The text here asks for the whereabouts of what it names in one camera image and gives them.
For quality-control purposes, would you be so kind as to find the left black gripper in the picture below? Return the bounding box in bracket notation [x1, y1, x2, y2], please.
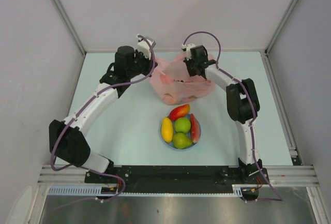
[127, 49, 157, 79]

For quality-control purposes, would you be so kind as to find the yellow fake mango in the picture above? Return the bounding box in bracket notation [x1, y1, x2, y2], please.
[161, 117, 174, 143]

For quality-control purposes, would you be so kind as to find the white cable duct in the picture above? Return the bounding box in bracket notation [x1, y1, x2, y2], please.
[47, 185, 258, 198]

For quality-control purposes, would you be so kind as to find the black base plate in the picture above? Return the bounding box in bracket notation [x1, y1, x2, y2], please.
[84, 165, 269, 194]

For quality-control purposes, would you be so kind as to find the green fake pear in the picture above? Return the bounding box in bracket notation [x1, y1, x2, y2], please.
[173, 132, 192, 150]

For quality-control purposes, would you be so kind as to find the green fake fruit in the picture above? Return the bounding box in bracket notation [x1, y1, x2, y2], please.
[175, 117, 191, 133]

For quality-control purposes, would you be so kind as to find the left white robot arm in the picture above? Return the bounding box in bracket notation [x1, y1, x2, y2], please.
[49, 40, 157, 183]

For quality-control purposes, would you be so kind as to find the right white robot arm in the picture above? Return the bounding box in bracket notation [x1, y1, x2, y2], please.
[182, 43, 262, 183]

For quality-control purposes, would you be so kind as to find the blue plastic plate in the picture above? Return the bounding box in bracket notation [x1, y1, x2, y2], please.
[159, 113, 201, 150]

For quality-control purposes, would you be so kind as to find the pink plastic bag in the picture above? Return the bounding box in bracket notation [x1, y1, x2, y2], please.
[149, 52, 215, 105]

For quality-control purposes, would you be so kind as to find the red fake mango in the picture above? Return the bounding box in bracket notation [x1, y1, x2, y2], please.
[169, 104, 190, 121]

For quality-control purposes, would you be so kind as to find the red fake watermelon slice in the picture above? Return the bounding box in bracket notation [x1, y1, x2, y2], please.
[190, 113, 201, 143]

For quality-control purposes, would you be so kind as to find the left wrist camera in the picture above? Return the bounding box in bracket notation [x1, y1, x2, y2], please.
[137, 34, 156, 60]

